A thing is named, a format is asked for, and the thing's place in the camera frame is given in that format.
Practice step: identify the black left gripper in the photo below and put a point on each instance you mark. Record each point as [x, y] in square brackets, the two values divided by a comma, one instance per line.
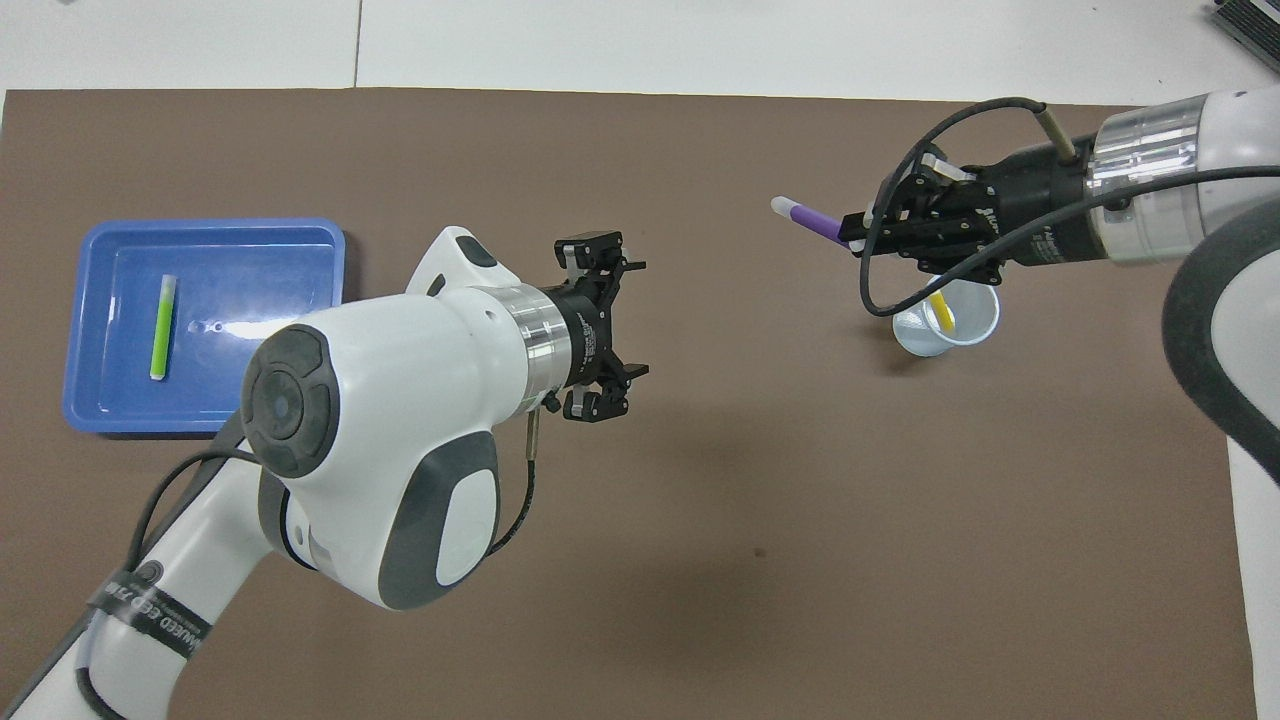
[590, 335]

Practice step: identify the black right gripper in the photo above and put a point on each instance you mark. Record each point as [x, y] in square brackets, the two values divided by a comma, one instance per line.
[1040, 205]

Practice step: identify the yellow pen with white cap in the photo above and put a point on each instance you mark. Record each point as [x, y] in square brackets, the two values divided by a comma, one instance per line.
[942, 314]

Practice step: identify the purple pen with white cap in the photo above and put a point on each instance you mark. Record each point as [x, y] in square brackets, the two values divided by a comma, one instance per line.
[815, 222]

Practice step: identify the green pen with white cap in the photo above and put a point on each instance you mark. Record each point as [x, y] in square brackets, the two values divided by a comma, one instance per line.
[163, 330]

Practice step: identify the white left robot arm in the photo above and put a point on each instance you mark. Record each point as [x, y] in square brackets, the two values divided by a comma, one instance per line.
[400, 420]

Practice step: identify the blue plastic tray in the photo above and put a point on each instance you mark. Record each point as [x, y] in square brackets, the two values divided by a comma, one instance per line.
[270, 280]

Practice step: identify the clear plastic cup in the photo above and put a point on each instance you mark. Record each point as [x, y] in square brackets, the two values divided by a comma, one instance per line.
[975, 320]

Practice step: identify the brown table mat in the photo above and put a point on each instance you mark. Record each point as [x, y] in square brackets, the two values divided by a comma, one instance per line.
[700, 500]

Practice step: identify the grey ribbed device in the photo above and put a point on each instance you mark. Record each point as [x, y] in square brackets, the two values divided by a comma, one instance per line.
[1255, 25]

